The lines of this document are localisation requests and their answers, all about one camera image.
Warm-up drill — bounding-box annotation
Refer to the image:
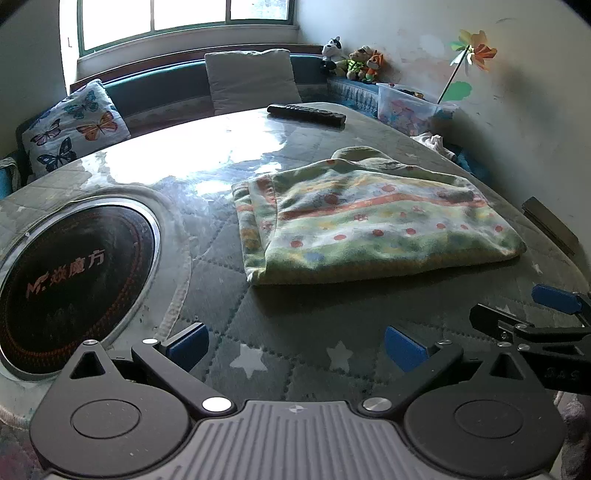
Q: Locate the window with green frame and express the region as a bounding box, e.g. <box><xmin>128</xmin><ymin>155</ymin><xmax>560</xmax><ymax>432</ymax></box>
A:
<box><xmin>76</xmin><ymin>0</ymin><xmax>296</xmax><ymax>56</ymax></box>

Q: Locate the colourful paper pinwheel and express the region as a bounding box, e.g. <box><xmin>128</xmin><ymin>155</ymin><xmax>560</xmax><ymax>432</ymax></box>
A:
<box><xmin>437</xmin><ymin>30</ymin><xmax>498</xmax><ymax>104</ymax></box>

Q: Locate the black remote control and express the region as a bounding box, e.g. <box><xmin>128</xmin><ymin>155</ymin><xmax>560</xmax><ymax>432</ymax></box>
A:
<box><xmin>266</xmin><ymin>104</ymin><xmax>346</xmax><ymax>128</ymax></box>

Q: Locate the clear plastic storage box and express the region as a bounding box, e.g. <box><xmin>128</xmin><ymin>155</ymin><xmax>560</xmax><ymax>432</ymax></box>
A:
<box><xmin>377</xmin><ymin>83</ymin><xmax>458</xmax><ymax>136</ymax></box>

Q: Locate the grey cushion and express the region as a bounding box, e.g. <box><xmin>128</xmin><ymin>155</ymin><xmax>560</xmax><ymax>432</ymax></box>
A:
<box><xmin>204</xmin><ymin>49</ymin><xmax>301</xmax><ymax>115</ymax></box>

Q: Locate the round black induction cooker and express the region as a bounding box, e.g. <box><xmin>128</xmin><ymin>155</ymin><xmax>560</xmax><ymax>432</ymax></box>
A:
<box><xmin>1</xmin><ymin>199</ymin><xmax>160</xmax><ymax>379</ymax></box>

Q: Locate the teal bench sofa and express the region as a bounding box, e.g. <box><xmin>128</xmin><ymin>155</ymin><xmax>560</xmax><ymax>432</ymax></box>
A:
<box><xmin>1</xmin><ymin>53</ymin><xmax>491</xmax><ymax>195</ymax></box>

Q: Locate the colourful patterned child garment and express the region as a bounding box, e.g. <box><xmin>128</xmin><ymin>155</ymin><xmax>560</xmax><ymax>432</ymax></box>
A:
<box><xmin>232</xmin><ymin>147</ymin><xmax>527</xmax><ymax>285</ymax></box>

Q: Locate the dark wooden chair back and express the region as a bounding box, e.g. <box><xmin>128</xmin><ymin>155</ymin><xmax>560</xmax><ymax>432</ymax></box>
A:
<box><xmin>522</xmin><ymin>197</ymin><xmax>579</xmax><ymax>257</ymax></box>

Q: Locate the butterfly print pillow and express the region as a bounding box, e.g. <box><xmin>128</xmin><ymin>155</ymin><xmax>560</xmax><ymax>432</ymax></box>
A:
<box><xmin>21</xmin><ymin>80</ymin><xmax>131</xmax><ymax>178</ymax></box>

